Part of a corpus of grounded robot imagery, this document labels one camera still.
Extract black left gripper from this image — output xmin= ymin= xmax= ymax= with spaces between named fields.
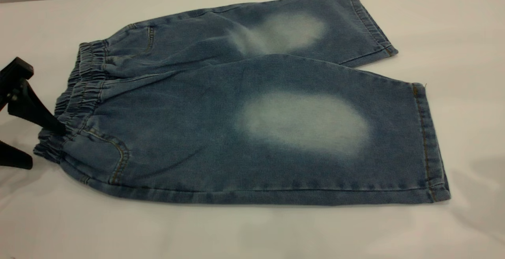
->
xmin=0 ymin=57 xmax=67 ymax=170

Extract blue denim pants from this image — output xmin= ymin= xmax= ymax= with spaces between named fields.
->
xmin=34 ymin=0 xmax=451 ymax=206

